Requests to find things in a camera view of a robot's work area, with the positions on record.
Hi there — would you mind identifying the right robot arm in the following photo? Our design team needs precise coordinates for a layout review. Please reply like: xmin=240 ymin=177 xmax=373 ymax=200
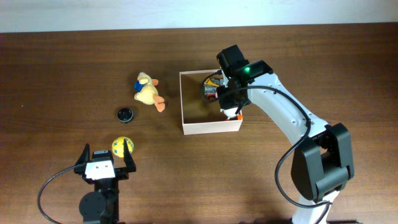
xmin=216 ymin=45 xmax=354 ymax=223

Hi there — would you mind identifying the yellow plush duck toy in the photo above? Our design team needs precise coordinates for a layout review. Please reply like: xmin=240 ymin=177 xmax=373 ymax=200
xmin=134 ymin=72 xmax=165 ymax=113

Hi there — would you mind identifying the red toy fire truck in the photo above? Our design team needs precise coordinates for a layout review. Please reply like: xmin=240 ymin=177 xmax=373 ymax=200
xmin=204 ymin=78 xmax=224 ymax=101

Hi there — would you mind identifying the pink cardboard box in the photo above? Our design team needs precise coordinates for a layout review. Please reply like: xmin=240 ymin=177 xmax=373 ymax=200
xmin=179 ymin=69 xmax=243 ymax=135

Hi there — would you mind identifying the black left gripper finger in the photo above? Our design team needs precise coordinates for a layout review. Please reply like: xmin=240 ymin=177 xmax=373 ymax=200
xmin=123 ymin=139 xmax=136 ymax=172
xmin=75 ymin=143 xmax=90 ymax=166

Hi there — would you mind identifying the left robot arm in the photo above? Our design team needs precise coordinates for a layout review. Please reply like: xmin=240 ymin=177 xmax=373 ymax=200
xmin=73 ymin=138 xmax=136 ymax=224

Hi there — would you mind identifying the yellow blue ball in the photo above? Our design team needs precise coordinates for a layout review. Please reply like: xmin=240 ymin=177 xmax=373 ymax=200
xmin=111 ymin=136 xmax=134 ymax=158

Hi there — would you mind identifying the white duck figurine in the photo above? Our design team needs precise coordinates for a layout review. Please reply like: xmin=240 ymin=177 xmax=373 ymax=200
xmin=220 ymin=107 xmax=243 ymax=121

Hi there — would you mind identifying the black round cap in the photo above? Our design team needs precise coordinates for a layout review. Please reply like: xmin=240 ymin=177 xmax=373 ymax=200
xmin=117 ymin=108 xmax=134 ymax=124

